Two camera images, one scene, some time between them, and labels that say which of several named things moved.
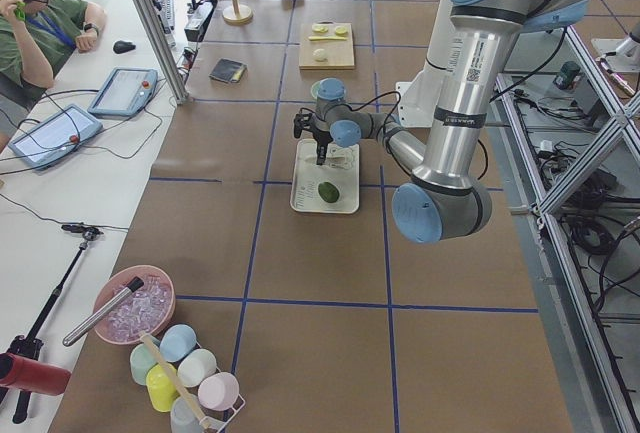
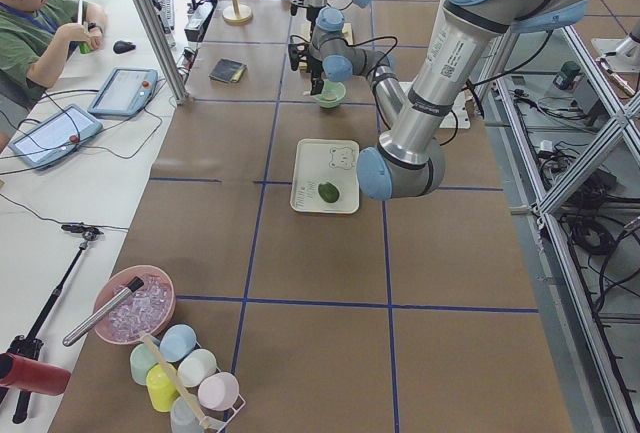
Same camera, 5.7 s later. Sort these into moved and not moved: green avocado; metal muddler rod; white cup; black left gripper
Moved: black left gripper
Not moved: green avocado; white cup; metal muddler rod
